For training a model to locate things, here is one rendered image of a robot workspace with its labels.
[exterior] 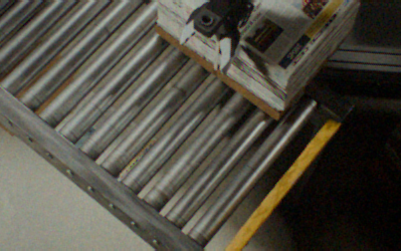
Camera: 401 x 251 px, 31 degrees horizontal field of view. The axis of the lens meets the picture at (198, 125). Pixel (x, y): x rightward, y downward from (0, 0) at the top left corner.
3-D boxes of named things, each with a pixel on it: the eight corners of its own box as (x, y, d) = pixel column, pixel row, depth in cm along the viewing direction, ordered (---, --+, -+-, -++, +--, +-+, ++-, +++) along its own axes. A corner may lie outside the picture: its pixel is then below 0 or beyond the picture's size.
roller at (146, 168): (260, 62, 179) (250, 47, 176) (136, 202, 163) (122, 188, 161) (248, 61, 183) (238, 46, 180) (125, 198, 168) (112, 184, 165)
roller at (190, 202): (302, 93, 176) (294, 78, 173) (180, 238, 161) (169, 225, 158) (288, 89, 180) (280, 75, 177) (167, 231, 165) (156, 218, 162)
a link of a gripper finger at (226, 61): (245, 69, 154) (245, 28, 150) (232, 79, 150) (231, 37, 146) (233, 66, 156) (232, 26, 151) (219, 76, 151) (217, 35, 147)
